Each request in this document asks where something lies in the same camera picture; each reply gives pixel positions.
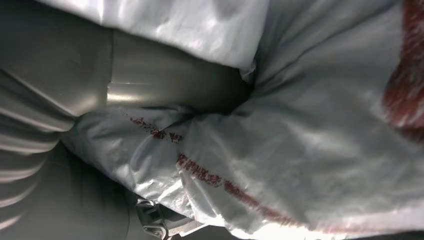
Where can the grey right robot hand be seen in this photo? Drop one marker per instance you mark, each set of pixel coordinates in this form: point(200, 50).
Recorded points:
point(66, 49)

